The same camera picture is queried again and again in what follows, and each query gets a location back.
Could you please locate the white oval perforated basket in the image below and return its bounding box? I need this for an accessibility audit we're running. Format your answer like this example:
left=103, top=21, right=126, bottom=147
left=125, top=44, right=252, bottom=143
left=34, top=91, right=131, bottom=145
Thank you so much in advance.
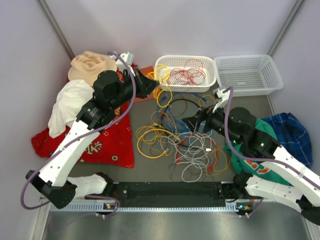
left=154, top=55, right=217, bottom=93

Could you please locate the thin red orange wire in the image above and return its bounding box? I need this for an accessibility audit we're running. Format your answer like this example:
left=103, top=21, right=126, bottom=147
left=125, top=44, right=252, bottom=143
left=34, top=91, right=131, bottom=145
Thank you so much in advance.
left=168, top=66, right=198, bottom=86

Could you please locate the thick yellow ethernet cable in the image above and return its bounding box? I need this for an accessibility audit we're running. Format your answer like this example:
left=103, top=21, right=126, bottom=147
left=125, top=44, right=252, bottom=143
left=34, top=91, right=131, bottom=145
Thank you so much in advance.
left=136, top=124, right=181, bottom=160

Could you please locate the beige bucket hat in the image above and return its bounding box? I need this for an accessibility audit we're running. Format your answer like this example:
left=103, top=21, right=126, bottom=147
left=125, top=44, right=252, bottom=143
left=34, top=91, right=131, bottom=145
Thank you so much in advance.
left=67, top=51, right=117, bottom=87

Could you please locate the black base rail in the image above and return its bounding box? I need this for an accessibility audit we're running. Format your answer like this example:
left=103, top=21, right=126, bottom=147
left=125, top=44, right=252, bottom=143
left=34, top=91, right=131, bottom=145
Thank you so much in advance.
left=84, top=181, right=251, bottom=208

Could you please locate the green shirt orange logo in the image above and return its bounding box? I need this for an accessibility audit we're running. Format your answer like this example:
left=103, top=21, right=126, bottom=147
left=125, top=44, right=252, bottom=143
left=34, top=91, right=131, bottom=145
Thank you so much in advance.
left=224, top=117, right=294, bottom=186

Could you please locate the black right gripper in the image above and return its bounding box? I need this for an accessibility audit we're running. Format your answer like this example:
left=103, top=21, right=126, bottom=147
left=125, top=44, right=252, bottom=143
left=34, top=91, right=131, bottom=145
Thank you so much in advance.
left=182, top=100, right=242, bottom=145

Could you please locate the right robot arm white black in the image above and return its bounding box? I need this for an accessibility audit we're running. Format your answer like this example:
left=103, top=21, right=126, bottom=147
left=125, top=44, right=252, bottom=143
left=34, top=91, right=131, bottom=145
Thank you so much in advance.
left=183, top=107, right=320, bottom=225

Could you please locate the white t-shirt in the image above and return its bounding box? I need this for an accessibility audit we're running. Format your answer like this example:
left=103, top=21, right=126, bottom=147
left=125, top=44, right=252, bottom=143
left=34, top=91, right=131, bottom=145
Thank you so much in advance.
left=48, top=79, right=94, bottom=139

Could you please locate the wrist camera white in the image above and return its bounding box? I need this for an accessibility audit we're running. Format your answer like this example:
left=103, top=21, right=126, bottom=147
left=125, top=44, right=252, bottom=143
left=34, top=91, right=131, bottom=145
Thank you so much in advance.
left=115, top=51, right=135, bottom=71
left=212, top=87, right=231, bottom=113

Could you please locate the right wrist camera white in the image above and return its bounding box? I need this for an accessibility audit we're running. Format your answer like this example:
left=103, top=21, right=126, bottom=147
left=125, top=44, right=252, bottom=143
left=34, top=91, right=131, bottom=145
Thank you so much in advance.
left=212, top=87, right=231, bottom=113

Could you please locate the red ethernet cable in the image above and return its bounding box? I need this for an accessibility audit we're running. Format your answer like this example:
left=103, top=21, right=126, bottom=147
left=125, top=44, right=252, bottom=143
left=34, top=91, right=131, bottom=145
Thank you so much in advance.
left=174, top=133, right=217, bottom=165

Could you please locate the thick blue ethernet cable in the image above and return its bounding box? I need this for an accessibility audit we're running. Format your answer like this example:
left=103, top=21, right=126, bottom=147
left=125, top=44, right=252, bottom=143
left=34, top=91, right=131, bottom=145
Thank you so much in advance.
left=157, top=91, right=210, bottom=132

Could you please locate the black cable loop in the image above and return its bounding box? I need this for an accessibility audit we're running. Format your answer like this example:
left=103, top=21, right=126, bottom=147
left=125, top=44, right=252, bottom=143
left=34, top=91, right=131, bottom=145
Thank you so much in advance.
left=159, top=97, right=206, bottom=148

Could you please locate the red patterned cloth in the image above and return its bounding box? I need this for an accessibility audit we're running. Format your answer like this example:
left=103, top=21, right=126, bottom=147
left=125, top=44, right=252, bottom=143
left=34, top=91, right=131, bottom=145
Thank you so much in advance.
left=31, top=68, right=135, bottom=169

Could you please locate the white thin cable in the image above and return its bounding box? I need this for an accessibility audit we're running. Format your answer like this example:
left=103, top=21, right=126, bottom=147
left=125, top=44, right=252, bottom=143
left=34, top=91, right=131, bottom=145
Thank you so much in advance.
left=159, top=129, right=217, bottom=183

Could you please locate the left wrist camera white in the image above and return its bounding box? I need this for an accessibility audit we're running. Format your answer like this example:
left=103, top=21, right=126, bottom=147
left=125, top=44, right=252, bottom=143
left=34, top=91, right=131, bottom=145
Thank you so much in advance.
left=115, top=51, right=135, bottom=71

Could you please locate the blue plaid cloth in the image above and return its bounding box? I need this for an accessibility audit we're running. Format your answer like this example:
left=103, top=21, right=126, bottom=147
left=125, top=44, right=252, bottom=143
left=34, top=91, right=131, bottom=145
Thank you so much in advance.
left=262, top=112, right=313, bottom=168

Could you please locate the bright yellow cable coil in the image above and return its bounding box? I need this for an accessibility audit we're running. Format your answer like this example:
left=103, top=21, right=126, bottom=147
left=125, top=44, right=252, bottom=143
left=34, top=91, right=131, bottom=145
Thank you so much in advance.
left=147, top=63, right=181, bottom=141

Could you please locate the dark red thin wire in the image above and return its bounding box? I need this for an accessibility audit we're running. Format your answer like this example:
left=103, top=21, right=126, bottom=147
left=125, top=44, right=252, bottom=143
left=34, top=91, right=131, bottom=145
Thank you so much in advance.
left=183, top=58, right=207, bottom=86

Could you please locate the orange square box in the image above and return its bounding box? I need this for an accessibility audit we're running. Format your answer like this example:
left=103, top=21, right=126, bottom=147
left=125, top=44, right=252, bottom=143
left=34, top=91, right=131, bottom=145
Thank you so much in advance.
left=135, top=65, right=154, bottom=103

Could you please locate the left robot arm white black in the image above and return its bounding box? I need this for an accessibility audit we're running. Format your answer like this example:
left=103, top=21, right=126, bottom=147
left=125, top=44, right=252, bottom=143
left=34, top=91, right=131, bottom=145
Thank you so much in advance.
left=26, top=69, right=160, bottom=209

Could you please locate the orange yellow thin wire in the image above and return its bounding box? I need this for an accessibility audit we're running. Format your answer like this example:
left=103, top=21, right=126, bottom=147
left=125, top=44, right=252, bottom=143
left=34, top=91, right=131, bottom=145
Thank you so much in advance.
left=197, top=94, right=231, bottom=176

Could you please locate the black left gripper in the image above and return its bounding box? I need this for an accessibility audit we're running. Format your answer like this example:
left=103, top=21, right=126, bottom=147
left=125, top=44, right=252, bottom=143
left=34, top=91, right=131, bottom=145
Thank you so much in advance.
left=109, top=67, right=160, bottom=110

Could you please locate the white rectangular mesh basket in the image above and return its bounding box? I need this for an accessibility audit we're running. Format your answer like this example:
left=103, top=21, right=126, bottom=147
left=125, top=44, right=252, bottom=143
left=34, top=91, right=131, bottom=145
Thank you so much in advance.
left=213, top=54, right=284, bottom=97

